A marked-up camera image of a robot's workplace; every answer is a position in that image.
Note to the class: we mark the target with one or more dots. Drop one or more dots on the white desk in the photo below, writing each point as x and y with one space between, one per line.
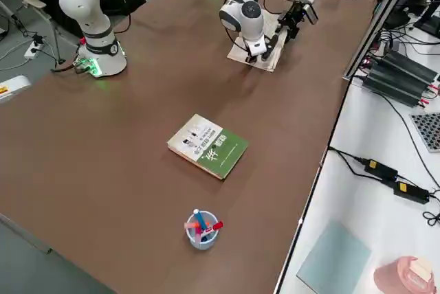
361 204

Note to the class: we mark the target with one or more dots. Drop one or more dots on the white power strip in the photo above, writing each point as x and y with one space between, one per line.
32 51

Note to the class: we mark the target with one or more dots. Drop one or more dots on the pale teal sheet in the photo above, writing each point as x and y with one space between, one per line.
333 256

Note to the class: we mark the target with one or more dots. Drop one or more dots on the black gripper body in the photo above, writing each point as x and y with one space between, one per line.
295 16

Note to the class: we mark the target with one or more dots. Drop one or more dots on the blue pen with white cap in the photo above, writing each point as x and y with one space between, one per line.
200 219

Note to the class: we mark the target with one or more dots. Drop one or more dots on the black white checkered pad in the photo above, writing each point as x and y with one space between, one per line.
428 132

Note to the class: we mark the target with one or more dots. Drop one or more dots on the black computer monitor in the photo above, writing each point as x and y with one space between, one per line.
429 22

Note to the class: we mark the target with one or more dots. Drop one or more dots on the closed green and white book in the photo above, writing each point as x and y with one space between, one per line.
220 156

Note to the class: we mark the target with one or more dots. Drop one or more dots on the pink tissue holder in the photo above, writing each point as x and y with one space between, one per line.
395 277

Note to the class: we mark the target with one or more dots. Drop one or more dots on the black power adapter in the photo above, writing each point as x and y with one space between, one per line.
410 193
381 168

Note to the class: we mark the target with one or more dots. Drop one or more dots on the white labelled box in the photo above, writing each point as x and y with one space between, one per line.
17 84

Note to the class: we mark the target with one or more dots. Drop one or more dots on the white paperback book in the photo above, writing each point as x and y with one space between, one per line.
237 54

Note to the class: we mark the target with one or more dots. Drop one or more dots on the red marker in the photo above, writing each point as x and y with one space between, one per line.
216 226

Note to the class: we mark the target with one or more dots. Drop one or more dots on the aluminium frame post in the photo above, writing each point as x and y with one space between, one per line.
378 26

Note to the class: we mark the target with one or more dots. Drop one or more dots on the black finned power supply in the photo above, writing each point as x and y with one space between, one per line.
409 64
388 84

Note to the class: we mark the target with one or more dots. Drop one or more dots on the pale blue pen cup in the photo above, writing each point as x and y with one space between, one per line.
203 244

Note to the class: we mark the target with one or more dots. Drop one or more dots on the pink pen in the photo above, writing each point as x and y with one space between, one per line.
190 225

